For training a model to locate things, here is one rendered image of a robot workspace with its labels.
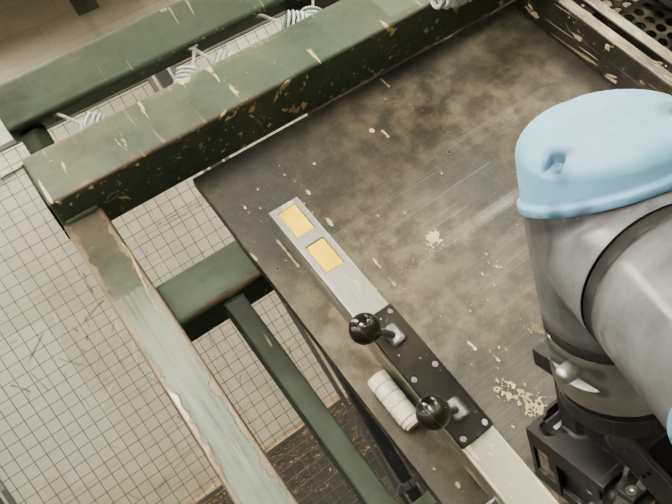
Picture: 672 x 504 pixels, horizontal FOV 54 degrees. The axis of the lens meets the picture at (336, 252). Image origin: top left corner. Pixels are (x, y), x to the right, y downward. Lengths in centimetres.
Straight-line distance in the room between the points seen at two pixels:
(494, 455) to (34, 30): 536
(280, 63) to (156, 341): 47
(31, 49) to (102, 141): 480
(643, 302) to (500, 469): 60
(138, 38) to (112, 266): 71
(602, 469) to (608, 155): 22
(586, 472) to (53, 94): 129
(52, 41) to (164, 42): 429
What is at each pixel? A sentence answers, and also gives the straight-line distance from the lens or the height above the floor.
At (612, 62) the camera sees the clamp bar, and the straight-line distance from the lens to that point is 124.
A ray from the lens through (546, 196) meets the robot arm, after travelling 29.
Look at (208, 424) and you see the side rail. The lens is 83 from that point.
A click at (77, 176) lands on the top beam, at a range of 99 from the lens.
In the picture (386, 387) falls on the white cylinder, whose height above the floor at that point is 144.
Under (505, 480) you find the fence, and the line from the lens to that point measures 84.
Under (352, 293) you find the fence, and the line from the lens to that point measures 89.
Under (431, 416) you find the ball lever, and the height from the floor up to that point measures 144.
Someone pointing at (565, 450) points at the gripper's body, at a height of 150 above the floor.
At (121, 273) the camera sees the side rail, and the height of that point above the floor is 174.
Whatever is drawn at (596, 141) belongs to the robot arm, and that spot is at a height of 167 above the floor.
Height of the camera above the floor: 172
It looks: 6 degrees down
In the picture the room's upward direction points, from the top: 30 degrees counter-clockwise
